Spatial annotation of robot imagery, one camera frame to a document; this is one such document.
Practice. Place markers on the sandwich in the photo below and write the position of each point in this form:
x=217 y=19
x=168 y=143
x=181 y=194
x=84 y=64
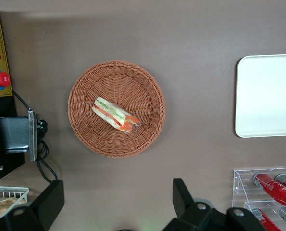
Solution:
x=111 y=113

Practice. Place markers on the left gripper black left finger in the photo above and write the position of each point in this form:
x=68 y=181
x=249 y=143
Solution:
x=46 y=207

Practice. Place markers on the beige plastic tray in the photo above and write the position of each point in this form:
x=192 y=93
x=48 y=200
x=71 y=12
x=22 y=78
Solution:
x=265 y=96

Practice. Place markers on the round brown wicker basket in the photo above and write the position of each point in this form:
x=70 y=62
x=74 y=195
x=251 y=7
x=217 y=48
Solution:
x=133 y=84

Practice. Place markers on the red emergency stop button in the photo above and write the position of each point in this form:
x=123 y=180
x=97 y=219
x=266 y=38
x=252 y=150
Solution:
x=2 y=79

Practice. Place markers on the grey metal side bracket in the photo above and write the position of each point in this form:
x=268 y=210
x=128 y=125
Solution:
x=15 y=132

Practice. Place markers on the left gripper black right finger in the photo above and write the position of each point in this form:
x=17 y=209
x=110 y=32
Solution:
x=183 y=202

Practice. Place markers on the clear acrylic bottle rack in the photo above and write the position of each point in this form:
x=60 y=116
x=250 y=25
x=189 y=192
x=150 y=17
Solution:
x=239 y=183

